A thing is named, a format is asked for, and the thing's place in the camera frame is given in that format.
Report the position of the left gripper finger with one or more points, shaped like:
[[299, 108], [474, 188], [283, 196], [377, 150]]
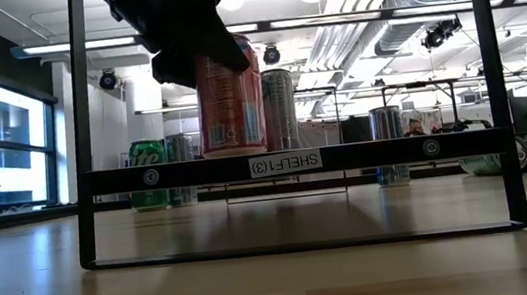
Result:
[[234, 53], [175, 67]]

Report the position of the red beverage can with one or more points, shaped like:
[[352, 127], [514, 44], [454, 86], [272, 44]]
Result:
[[232, 116]]

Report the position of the tall silver beverage can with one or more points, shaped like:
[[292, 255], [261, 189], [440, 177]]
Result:
[[281, 110]]

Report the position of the silver blue beverage can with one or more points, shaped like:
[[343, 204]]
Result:
[[386, 124], [179, 148]]

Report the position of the small black robot arm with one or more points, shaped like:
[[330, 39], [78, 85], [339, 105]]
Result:
[[462, 125]]

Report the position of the white shelf label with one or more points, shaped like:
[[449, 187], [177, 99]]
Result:
[[285, 163]]

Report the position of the long ceiling light bar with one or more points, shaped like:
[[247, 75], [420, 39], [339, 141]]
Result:
[[80, 45]]

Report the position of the black hanging camera cluster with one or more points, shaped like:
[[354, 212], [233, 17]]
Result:
[[441, 32]]

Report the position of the window with black frame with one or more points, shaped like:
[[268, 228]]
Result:
[[13, 123]]

